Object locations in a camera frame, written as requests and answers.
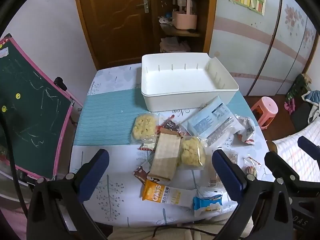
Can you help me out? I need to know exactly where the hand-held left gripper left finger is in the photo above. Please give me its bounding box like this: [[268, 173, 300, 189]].
[[26, 149, 110, 240]]

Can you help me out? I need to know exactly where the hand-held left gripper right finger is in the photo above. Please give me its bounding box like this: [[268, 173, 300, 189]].
[[212, 149, 293, 240]]

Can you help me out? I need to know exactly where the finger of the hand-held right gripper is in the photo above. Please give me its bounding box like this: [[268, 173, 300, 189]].
[[264, 151, 320, 193], [297, 136, 320, 167]]

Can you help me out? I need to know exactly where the clear nut cluster packet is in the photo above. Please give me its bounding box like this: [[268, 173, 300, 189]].
[[244, 156, 262, 175], [209, 171, 225, 188]]

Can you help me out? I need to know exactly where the small blue packet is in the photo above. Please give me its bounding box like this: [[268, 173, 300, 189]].
[[192, 194, 223, 217]]

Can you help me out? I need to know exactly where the yellow puffed snack packet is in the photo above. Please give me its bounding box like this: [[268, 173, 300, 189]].
[[179, 135, 207, 170], [131, 113, 159, 144]]

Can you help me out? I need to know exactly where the silver red packet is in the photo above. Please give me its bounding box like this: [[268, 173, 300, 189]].
[[235, 116, 255, 145]]

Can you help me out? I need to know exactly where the brown small packet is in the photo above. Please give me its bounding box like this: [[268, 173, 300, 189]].
[[132, 165, 150, 185]]

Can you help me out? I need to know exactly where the large blue white packet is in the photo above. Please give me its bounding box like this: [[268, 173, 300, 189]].
[[186, 95, 244, 147]]

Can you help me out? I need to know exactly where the brown cracker packet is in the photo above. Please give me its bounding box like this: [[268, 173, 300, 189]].
[[146, 127, 182, 182]]

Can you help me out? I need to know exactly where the orange white bar packet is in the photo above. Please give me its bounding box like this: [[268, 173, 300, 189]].
[[141, 179, 198, 208]]

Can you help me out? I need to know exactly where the clear red-edged dark snack packet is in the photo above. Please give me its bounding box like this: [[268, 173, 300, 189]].
[[159, 115, 188, 137]]

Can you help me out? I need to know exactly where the white plastic bin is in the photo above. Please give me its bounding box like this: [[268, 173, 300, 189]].
[[141, 52, 240, 112]]

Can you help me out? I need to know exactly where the plaid blanket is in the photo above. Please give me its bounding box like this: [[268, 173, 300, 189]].
[[271, 120, 320, 180]]

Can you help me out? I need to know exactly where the pink toy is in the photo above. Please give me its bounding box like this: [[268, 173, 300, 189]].
[[284, 100, 295, 114]]

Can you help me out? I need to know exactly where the blue white cloth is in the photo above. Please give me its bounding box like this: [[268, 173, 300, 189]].
[[301, 90, 320, 124]]

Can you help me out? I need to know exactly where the teal striped table mat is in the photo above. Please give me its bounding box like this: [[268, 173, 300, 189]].
[[72, 89, 252, 147]]

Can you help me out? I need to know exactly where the pink plastic stool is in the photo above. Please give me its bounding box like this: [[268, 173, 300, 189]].
[[250, 96, 279, 130]]

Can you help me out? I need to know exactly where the green bag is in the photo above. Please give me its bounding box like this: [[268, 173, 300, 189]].
[[286, 74, 312, 103]]

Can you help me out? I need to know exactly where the black easel knob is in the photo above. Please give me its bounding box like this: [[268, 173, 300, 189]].
[[54, 77, 68, 92]]

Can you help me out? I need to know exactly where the floral wardrobe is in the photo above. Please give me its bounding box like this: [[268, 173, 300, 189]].
[[209, 0, 320, 97]]

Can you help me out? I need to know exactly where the stack of folded cloths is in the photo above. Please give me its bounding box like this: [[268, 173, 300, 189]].
[[160, 36, 190, 53]]

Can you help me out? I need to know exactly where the wooden door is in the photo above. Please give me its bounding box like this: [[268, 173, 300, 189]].
[[72, 0, 155, 70]]

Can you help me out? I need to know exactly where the wooden shelf unit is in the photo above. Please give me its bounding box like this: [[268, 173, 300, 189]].
[[150, 0, 218, 67]]

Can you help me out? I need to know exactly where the pink basket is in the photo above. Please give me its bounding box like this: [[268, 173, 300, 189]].
[[172, 0, 198, 30]]

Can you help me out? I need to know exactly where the black cable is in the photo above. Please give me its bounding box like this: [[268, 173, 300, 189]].
[[150, 226, 225, 238]]

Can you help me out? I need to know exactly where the green chalkboard pink frame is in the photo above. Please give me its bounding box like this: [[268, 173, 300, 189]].
[[0, 33, 84, 180]]

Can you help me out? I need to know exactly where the metal door handle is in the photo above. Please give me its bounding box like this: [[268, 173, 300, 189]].
[[136, 0, 150, 13]]

